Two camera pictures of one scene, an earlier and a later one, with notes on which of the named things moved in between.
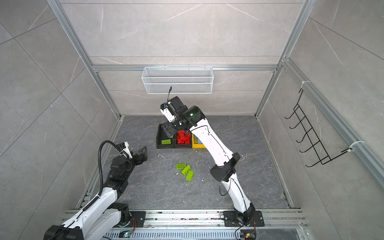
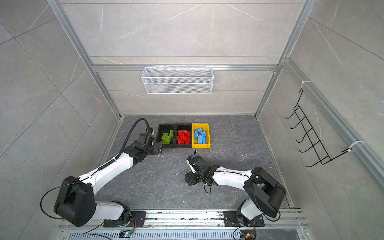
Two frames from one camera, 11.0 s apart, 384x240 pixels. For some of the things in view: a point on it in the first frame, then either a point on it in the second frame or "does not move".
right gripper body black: [172, 127] -> [194, 178]
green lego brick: [180, 166] -> [165, 137]
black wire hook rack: [318, 146] does not move
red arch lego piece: [182, 138] does not move
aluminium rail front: [208, 225] does not move
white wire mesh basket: [182, 80] does not move
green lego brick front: [166, 142] does not move
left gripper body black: [137, 161] -> [155, 149]
